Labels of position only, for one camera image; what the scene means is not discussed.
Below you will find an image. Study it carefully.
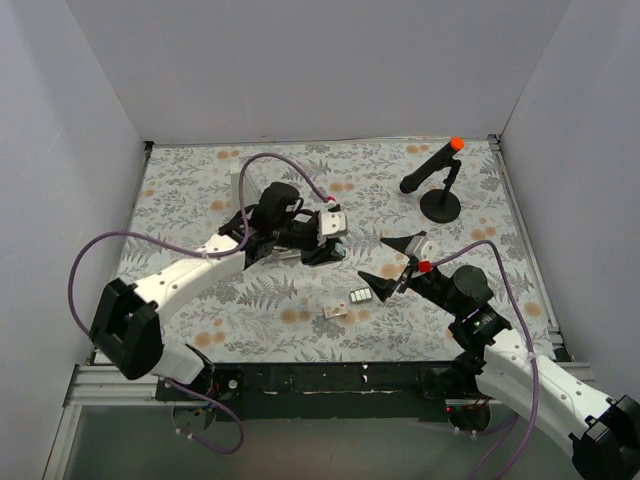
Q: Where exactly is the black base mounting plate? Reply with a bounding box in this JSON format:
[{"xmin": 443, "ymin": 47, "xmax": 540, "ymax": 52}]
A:
[{"xmin": 155, "ymin": 361, "xmax": 491, "ymax": 431}]

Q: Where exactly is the staple strips tray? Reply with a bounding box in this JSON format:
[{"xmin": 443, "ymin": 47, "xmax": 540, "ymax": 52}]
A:
[{"xmin": 349, "ymin": 287, "xmax": 373, "ymax": 304}]

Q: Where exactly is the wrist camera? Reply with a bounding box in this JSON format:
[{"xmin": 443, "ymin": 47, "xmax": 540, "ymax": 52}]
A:
[
  {"xmin": 405, "ymin": 235, "xmax": 440, "ymax": 274},
  {"xmin": 318, "ymin": 200, "xmax": 348, "ymax": 244}
]

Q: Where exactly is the grey metronome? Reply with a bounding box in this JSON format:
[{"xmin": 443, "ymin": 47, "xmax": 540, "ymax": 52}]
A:
[{"xmin": 229, "ymin": 159, "xmax": 261, "ymax": 213}]

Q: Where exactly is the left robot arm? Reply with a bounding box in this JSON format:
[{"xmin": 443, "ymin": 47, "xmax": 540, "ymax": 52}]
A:
[{"xmin": 89, "ymin": 182, "xmax": 348, "ymax": 400}]

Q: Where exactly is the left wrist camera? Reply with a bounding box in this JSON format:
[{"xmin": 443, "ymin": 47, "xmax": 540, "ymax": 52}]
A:
[{"xmin": 318, "ymin": 200, "xmax": 348, "ymax": 244}]

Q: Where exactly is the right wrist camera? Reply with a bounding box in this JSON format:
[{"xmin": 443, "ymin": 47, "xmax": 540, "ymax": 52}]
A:
[{"xmin": 405, "ymin": 235, "xmax": 440, "ymax": 274}]

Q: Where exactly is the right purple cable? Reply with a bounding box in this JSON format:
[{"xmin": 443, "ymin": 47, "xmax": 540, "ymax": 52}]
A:
[{"xmin": 429, "ymin": 239, "xmax": 541, "ymax": 480}]

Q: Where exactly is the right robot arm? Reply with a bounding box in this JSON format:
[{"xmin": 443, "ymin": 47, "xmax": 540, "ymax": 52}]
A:
[{"xmin": 358, "ymin": 232, "xmax": 639, "ymax": 479}]

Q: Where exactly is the black microphone orange tip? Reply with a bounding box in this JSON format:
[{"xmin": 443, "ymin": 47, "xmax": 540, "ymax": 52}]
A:
[{"xmin": 399, "ymin": 137, "xmax": 465, "ymax": 194}]

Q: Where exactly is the black round microphone stand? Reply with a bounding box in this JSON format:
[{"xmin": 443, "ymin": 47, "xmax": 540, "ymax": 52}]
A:
[{"xmin": 420, "ymin": 159, "xmax": 461, "ymax": 224}]

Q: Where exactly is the white staple box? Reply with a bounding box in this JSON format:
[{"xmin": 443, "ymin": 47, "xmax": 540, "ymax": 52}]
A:
[{"xmin": 323, "ymin": 303, "xmax": 348, "ymax": 319}]

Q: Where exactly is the floral patterned table mat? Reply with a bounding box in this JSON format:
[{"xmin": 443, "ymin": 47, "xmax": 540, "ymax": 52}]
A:
[{"xmin": 131, "ymin": 139, "xmax": 553, "ymax": 362}]

